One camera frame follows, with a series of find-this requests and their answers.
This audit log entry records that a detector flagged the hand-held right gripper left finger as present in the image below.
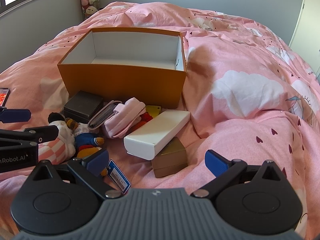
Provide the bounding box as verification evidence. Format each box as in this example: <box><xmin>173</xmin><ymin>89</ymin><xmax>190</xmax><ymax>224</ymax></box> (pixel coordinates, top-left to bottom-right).
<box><xmin>31</xmin><ymin>149</ymin><xmax>123</xmax><ymax>199</ymax></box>

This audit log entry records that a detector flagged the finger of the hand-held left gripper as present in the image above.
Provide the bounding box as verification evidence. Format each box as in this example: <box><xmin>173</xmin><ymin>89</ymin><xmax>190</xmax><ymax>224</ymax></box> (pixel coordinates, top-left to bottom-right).
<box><xmin>0</xmin><ymin>107</ymin><xmax>32</xmax><ymax>125</ymax></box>
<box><xmin>0</xmin><ymin>125</ymin><xmax>59</xmax><ymax>147</ymax></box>

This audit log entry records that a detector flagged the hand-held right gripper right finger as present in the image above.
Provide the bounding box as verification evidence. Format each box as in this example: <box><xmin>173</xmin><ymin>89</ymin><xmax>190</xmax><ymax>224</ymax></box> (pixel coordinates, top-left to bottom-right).
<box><xmin>191</xmin><ymin>149</ymin><xmax>288</xmax><ymax>198</ymax></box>

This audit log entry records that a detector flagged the small gold box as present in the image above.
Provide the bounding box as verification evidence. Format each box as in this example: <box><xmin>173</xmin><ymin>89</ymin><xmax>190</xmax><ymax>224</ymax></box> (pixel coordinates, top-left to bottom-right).
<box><xmin>151</xmin><ymin>137</ymin><xmax>188</xmax><ymax>178</ymax></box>

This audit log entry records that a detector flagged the long white box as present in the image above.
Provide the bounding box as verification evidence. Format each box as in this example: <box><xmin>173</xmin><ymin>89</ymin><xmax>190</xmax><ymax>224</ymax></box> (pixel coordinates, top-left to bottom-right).
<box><xmin>123</xmin><ymin>110</ymin><xmax>191</xmax><ymax>161</ymax></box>

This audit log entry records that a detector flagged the orange cardboard box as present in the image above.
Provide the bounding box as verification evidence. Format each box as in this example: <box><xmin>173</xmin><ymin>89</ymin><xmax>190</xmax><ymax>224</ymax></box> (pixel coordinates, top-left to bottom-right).
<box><xmin>57</xmin><ymin>27</ymin><xmax>187</xmax><ymax>110</ymax></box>

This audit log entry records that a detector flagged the white plush doll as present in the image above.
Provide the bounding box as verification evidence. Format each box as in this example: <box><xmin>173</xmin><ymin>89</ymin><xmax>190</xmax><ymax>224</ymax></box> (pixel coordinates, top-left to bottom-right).
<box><xmin>37</xmin><ymin>112</ymin><xmax>78</xmax><ymax>163</ymax></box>

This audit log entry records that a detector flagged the smartphone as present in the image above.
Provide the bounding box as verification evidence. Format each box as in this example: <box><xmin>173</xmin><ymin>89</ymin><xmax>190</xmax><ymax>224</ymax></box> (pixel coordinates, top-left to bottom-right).
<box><xmin>0</xmin><ymin>87</ymin><xmax>11</xmax><ymax>108</ymax></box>

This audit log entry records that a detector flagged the blue white hang tag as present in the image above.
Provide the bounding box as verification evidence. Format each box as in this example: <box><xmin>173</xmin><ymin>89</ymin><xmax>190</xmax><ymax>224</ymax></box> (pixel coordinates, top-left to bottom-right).
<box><xmin>106</xmin><ymin>159</ymin><xmax>132</xmax><ymax>195</ymax></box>

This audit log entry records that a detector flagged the blue sweater plush bear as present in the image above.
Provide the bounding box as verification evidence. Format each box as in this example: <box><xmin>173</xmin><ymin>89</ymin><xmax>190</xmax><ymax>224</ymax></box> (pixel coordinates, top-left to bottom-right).
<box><xmin>74</xmin><ymin>132</ymin><xmax>105</xmax><ymax>159</ymax></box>

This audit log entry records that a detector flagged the small brown striped plush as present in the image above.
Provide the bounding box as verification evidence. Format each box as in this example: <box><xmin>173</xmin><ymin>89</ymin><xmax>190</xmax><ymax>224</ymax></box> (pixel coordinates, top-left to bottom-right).
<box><xmin>64</xmin><ymin>117</ymin><xmax>80</xmax><ymax>132</ymax></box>

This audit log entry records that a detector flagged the grey pink card wallet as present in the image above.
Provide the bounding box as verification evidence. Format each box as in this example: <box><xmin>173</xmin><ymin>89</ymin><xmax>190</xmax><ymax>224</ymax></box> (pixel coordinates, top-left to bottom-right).
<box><xmin>87</xmin><ymin>100</ymin><xmax>123</xmax><ymax>130</ymax></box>

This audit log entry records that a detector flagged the folded pink cloth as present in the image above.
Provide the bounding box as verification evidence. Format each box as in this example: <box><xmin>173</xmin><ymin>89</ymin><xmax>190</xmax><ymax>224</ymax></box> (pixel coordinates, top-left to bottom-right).
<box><xmin>104</xmin><ymin>97</ymin><xmax>146</xmax><ymax>139</ymax></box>

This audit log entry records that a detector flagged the small black box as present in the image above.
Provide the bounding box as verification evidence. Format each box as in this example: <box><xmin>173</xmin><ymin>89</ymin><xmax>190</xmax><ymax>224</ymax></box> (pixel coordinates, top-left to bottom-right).
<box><xmin>63</xmin><ymin>90</ymin><xmax>104</xmax><ymax>120</ymax></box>

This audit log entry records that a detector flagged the orange crochet fruit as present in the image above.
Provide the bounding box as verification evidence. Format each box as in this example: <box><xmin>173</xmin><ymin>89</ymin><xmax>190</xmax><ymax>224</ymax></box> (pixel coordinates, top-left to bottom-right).
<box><xmin>132</xmin><ymin>120</ymin><xmax>148</xmax><ymax>132</ymax></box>

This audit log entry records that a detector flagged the red crochet toy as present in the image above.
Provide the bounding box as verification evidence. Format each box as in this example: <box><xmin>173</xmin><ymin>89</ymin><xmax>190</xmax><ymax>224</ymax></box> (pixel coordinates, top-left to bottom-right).
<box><xmin>139</xmin><ymin>112</ymin><xmax>153</xmax><ymax>123</ymax></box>

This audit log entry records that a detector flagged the pink printed duvet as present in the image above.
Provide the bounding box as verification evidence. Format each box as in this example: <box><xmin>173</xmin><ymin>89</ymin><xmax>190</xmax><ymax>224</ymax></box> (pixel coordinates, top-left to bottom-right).
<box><xmin>0</xmin><ymin>1</ymin><xmax>320</xmax><ymax>240</ymax></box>

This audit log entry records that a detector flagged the yellow plastic toy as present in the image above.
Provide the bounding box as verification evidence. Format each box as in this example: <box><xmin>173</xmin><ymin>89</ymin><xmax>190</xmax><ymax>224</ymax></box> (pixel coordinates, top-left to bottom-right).
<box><xmin>145</xmin><ymin>105</ymin><xmax>162</xmax><ymax>119</ymax></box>

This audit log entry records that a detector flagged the white wardrobe door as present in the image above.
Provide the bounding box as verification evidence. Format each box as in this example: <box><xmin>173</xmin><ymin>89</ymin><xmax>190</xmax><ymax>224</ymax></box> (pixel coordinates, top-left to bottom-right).
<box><xmin>288</xmin><ymin>0</ymin><xmax>320</xmax><ymax>78</ymax></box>

